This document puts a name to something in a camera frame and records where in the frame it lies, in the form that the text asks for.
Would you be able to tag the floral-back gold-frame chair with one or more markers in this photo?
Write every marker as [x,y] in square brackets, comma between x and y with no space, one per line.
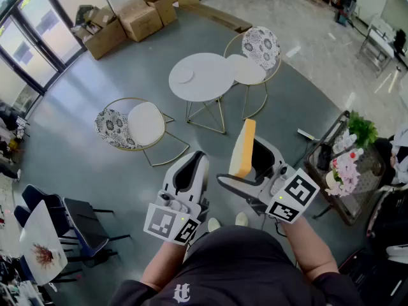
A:
[261,46]
[145,127]

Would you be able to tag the person's black shirt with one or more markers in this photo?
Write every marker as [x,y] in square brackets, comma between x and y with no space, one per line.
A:
[236,266]

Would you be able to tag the black-framed glass door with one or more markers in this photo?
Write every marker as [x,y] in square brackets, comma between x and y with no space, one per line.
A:
[48,24]

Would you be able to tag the clear plastic bottle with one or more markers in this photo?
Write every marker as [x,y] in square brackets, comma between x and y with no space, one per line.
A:
[349,139]

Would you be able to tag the red-capped plastic bottle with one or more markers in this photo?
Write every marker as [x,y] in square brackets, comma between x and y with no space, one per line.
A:
[352,155]

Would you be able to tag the black folded item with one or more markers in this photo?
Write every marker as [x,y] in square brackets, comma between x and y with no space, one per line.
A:
[83,13]

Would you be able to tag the round white table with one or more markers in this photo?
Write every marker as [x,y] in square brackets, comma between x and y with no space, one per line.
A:
[204,81]

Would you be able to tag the long brown wooden board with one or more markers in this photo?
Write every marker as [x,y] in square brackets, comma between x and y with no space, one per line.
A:
[220,16]

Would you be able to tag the small labelled cardboard box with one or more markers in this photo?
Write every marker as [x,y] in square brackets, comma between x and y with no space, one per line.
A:
[105,16]

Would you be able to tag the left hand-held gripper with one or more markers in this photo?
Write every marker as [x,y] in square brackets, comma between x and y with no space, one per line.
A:
[165,223]

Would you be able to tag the steel work table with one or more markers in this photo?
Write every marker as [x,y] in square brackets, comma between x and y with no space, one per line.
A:
[379,33]

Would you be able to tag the pink flower bouquet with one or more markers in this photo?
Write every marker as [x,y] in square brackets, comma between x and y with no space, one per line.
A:
[347,174]

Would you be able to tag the person's left forearm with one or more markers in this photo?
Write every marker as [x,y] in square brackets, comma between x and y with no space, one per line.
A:
[162,263]

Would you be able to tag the white power strip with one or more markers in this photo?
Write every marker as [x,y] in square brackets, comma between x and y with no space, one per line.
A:
[306,133]

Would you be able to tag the dark blue chair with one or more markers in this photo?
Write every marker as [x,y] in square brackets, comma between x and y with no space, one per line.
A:
[44,199]

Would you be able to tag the closed cardboard box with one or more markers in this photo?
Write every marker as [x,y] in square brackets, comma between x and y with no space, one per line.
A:
[140,19]

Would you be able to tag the open-flap cardboard box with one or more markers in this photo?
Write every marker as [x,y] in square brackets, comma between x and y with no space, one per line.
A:
[165,10]

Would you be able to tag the large open cardboard box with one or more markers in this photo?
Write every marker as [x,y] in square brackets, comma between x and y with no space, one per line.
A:
[105,41]

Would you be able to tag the green leafy plant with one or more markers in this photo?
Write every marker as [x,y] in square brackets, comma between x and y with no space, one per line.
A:
[361,129]

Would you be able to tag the white table with red print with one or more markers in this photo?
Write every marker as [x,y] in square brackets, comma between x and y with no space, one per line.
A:
[38,231]

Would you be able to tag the person's right forearm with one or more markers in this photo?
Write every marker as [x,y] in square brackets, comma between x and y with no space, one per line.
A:
[306,250]

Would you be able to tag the black bag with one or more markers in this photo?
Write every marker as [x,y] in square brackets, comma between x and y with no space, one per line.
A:
[324,156]

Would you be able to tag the black case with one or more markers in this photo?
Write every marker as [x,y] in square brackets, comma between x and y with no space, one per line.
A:
[366,276]

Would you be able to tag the white shoe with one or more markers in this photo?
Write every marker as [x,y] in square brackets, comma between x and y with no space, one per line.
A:
[241,218]
[214,224]

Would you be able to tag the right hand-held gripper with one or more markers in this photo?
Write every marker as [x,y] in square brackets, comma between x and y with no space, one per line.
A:
[298,190]

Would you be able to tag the black folding chair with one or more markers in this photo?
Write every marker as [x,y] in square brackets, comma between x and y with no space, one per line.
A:
[83,222]

